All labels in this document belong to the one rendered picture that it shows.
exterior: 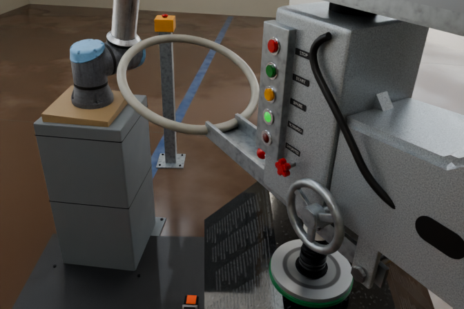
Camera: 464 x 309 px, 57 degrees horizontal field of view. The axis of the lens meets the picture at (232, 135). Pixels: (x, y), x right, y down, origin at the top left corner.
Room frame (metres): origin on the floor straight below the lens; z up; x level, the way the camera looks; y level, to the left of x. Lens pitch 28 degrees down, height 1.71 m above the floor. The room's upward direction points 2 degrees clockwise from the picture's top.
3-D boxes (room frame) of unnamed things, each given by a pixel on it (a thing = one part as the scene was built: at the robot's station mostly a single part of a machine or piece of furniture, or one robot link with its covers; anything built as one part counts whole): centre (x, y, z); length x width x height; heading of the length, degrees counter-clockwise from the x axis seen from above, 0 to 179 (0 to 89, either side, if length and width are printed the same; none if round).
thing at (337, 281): (0.82, -0.22, 0.88); 0.21 x 0.21 x 0.01
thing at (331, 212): (0.66, -0.19, 1.20); 0.15 x 0.10 x 0.15; 34
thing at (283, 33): (0.82, -0.09, 1.38); 0.08 x 0.03 x 0.28; 34
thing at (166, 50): (2.73, 0.45, 0.54); 0.20 x 0.20 x 1.09; 1
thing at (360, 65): (0.76, -0.27, 1.33); 0.36 x 0.22 x 0.45; 34
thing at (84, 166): (1.83, 0.66, 0.43); 0.50 x 0.50 x 0.85; 84
